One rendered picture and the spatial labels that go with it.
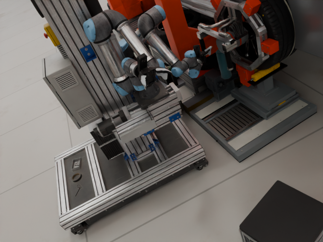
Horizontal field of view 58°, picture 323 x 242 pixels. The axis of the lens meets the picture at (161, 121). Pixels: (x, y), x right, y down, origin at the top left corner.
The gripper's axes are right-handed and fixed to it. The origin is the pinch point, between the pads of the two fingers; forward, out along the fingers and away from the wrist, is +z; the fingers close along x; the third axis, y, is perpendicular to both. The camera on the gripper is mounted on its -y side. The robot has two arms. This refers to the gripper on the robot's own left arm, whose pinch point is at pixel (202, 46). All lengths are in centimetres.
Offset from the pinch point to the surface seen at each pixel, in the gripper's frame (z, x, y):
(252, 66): -6.6, 36.5, 19.4
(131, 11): 170, -148, 22
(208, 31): -6.6, 9.7, -14.8
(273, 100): 2, 48, 60
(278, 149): -34, 52, 83
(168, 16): 17.4, -27.4, -22.3
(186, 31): 25.3, -19.5, -2.2
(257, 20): -8.5, 44.3, -18.1
